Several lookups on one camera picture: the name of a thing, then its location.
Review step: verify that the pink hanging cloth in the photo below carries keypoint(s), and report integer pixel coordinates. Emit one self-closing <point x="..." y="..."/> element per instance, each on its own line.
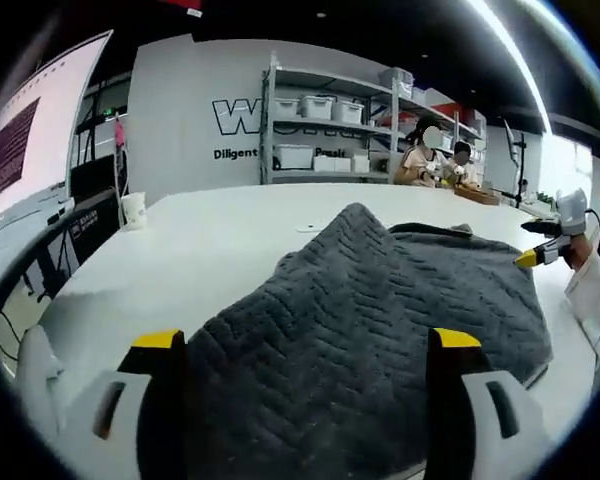
<point x="120" y="132"/>

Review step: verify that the white paper cup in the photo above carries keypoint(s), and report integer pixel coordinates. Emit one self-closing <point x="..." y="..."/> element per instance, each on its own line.
<point x="134" y="212"/>

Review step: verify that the person's right hand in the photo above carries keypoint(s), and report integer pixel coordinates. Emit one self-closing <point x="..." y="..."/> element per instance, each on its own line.
<point x="582" y="254"/>

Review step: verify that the white lidded storage bin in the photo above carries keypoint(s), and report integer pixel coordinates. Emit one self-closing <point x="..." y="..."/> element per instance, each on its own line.
<point x="317" y="107"/>
<point x="348" y="111"/>
<point x="287" y="108"/>

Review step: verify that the large white storage box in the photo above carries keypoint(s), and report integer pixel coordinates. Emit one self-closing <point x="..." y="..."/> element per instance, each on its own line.
<point x="294" y="157"/>

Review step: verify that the grey towel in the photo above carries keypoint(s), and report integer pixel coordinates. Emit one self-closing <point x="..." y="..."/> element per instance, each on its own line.
<point x="360" y="320"/>

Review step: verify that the wooden tray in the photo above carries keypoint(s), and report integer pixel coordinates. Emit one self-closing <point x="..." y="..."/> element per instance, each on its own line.
<point x="477" y="195"/>

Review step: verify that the white table socket cover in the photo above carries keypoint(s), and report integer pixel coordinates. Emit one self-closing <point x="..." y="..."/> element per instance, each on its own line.
<point x="311" y="226"/>

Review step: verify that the black tripod stand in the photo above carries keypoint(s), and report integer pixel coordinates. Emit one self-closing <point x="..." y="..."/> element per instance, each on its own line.
<point x="519" y="170"/>

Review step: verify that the black monitor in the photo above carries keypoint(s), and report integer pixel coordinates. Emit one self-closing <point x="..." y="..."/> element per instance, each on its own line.
<point x="92" y="177"/>

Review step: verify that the large display screen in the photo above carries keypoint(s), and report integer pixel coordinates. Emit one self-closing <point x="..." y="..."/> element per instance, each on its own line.
<point x="55" y="125"/>

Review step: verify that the black desk divider panel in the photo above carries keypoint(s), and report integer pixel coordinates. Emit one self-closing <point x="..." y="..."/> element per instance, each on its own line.
<point x="97" y="230"/>

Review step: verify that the small white box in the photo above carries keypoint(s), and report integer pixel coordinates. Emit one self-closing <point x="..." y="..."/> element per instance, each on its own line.
<point x="343" y="164"/>
<point x="325" y="164"/>
<point x="360" y="163"/>

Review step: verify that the grey metal shelving rack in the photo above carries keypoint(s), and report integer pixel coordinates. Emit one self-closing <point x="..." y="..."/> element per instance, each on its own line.
<point x="266" y="125"/>

